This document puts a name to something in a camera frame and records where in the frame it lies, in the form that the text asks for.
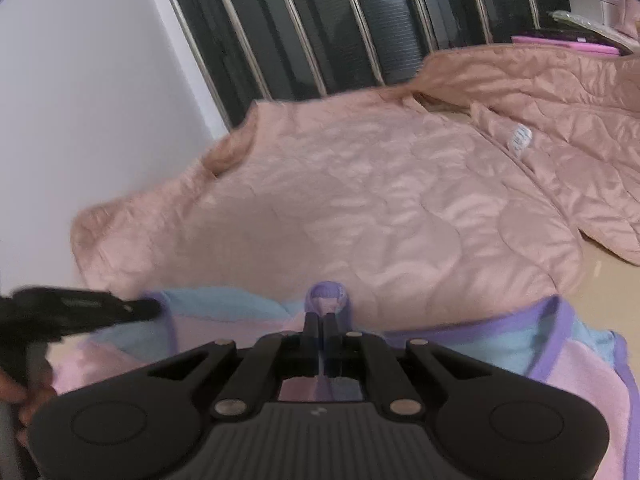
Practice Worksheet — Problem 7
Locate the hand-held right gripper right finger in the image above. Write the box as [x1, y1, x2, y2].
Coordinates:
[325, 312, 502, 419]

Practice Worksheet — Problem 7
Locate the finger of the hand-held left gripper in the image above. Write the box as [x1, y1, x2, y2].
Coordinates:
[62, 290, 162, 334]

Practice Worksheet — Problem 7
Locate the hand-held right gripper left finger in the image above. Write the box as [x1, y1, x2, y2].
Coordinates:
[142, 312, 321, 418]

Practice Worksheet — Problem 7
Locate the pink blue purple-trimmed garment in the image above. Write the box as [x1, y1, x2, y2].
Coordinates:
[50, 280, 640, 480]

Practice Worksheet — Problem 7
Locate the person's left hand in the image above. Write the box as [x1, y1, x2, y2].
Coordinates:
[0, 367, 57, 444]

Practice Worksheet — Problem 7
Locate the pink quilted jacket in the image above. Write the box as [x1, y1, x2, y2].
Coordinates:
[70, 42, 640, 322]

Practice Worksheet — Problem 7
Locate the window with steel bars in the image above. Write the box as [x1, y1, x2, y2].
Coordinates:
[150, 0, 597, 132]

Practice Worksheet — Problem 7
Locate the pink flat case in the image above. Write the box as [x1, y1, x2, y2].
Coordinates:
[512, 33, 622, 57]

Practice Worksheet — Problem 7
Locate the clear plastic packet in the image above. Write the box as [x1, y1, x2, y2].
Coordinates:
[547, 9, 639, 53]

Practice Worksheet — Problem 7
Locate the pink pouch bag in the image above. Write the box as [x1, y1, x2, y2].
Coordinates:
[613, 0, 640, 54]

